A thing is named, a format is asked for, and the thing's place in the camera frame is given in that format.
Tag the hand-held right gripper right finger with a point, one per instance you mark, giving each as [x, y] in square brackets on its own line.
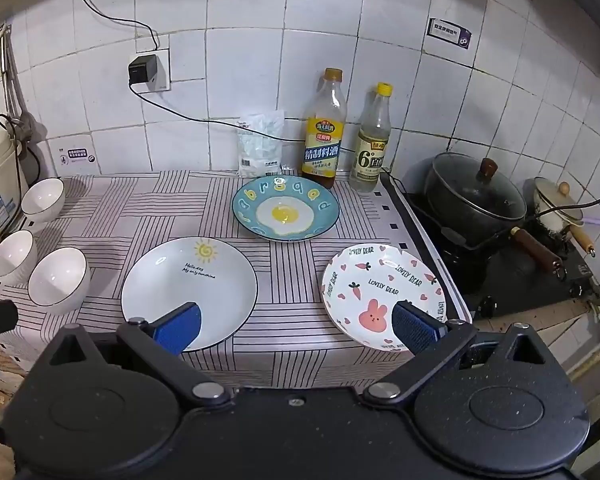
[410, 327]

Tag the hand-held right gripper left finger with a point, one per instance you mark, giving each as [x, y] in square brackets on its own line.
[180, 327]

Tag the white plate with pink bunny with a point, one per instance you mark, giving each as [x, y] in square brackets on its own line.
[380, 285]

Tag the white ribbed bowl black rim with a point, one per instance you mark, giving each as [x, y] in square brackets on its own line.
[57, 277]
[12, 255]
[42, 197]

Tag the blue plate with egg print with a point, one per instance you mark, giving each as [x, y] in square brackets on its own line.
[285, 212]

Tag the black stove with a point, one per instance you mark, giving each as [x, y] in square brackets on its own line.
[505, 285]

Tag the striped white tablecloth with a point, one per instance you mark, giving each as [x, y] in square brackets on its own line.
[290, 270]

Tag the black cooking pot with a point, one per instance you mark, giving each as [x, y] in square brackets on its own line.
[460, 210]

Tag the glass pot lid wooden knob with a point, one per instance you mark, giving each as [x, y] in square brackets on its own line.
[480, 192]

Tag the clear vinegar bottle yellow cap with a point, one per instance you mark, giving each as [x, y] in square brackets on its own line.
[370, 160]

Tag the cream enamel milk pot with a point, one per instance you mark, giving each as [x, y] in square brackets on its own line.
[550, 210]

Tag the cooking wine bottle orange cap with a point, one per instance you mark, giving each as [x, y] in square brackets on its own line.
[322, 150]

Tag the white plastic packet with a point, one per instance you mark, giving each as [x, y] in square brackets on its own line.
[260, 145]

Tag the black charger adapter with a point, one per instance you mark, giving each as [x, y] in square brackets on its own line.
[142, 70]

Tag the white wall sticker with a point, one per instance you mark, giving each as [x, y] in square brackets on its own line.
[77, 156]

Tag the white wall socket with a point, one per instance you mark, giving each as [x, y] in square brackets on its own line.
[164, 72]

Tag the dark bordered wall sticker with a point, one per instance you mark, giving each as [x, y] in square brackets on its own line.
[450, 32]

